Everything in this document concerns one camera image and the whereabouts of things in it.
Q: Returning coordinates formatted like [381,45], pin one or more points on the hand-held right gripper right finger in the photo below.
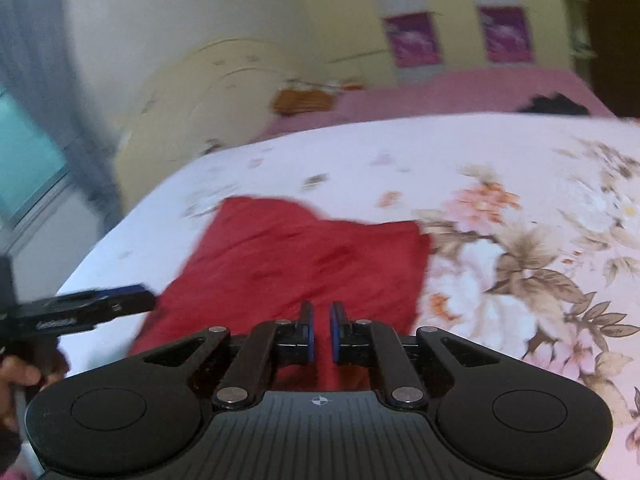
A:
[336,334]

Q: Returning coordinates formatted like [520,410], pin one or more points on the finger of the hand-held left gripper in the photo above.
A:
[75,302]
[120,307]

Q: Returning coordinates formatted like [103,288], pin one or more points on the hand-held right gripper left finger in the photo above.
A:
[308,332]

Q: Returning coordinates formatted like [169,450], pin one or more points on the red garment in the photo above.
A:
[310,265]

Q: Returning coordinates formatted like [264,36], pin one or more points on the person's left hand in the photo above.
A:
[30,375]

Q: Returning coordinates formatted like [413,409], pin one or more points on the window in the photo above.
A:
[25,155]

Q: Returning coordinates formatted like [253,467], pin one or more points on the white floral blanket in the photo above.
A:
[525,240]

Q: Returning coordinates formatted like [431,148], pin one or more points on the cream bed headboard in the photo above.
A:
[200,105]

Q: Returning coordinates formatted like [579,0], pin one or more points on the grey curtain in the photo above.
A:
[60,80]

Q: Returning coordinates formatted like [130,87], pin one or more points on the orange cloth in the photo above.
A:
[305,100]

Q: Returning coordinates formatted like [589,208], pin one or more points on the pink bed sheet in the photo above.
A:
[450,97]

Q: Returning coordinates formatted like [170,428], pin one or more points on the black cloth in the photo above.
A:
[552,104]

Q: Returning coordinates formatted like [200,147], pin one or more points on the cream wardrobe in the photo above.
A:
[450,20]

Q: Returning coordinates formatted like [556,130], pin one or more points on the white corner shelf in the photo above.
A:
[575,15]

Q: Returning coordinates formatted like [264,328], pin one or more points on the brown wooden door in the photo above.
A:
[610,40]

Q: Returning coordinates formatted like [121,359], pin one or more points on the purple wall poster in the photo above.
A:
[507,35]
[415,40]

